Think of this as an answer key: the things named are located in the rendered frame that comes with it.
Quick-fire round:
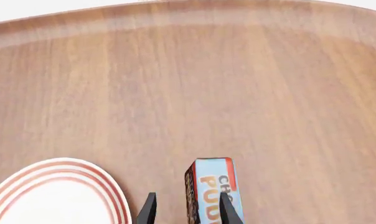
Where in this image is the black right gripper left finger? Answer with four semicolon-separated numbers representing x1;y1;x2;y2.
136;192;158;224

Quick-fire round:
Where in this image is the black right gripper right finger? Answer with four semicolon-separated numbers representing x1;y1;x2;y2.
219;192;245;224

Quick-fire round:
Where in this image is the chocolate pudding box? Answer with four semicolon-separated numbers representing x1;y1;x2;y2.
184;157;245;224

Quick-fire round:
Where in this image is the white plate with red rings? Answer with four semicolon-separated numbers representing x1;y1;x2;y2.
0;157;133;224

